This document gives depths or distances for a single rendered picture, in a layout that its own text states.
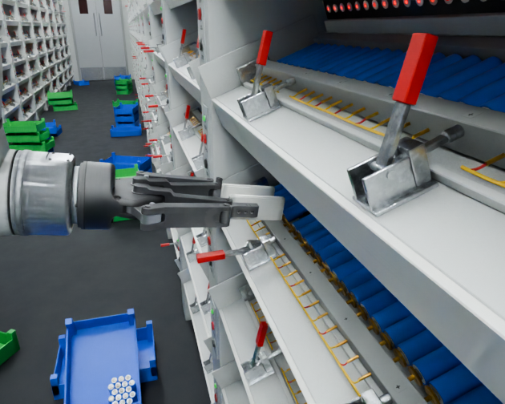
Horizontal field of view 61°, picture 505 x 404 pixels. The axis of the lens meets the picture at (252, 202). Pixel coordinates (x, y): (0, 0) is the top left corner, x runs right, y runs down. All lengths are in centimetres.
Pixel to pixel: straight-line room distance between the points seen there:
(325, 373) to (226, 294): 42
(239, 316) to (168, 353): 81
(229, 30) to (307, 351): 45
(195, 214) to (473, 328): 33
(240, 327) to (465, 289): 59
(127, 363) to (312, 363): 107
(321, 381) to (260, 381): 27
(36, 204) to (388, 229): 34
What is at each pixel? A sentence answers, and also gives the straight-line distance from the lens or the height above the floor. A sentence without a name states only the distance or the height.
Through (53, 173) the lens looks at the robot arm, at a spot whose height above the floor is 88.
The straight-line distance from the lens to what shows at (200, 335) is 135.
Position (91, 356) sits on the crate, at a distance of 147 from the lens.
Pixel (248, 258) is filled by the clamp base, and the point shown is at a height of 75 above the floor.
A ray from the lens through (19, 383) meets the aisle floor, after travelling 161.
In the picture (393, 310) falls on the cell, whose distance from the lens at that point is 41.
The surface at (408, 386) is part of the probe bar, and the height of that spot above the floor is 78.
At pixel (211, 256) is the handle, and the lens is 54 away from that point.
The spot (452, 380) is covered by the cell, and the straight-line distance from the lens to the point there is 36.
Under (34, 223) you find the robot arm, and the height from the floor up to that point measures 84.
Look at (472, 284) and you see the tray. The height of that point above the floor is 92.
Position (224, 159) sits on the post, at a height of 83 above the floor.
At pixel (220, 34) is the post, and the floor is 101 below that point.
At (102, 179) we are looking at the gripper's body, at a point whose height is 87.
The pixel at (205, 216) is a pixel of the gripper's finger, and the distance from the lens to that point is 47.
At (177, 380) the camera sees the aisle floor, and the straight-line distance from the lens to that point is 147.
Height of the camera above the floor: 102
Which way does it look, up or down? 22 degrees down
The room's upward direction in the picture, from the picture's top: straight up
